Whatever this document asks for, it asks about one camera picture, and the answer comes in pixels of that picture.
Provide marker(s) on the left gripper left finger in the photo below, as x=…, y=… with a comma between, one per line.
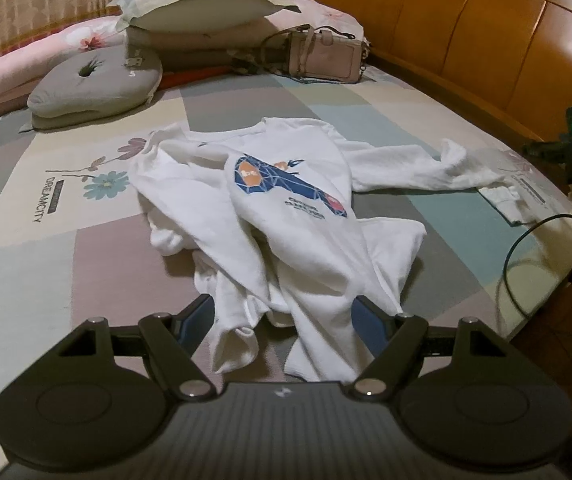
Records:
x=170, y=341

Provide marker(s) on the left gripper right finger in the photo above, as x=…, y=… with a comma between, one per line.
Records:
x=396, y=343

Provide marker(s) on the white printed sweatshirt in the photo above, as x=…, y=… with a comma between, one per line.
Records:
x=266, y=213

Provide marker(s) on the wooden headboard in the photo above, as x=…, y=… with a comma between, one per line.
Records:
x=510, y=59

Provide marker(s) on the red folded cloth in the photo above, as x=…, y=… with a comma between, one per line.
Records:
x=171, y=80

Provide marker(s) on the grey donut cushion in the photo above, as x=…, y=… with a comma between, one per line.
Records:
x=95, y=85

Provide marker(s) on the pink leather handbag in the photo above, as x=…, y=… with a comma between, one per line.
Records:
x=307, y=53

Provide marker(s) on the pink floral folded quilt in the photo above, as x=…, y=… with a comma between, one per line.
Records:
x=21, y=69

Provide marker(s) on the striped green white pillow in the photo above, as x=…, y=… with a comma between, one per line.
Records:
x=195, y=16

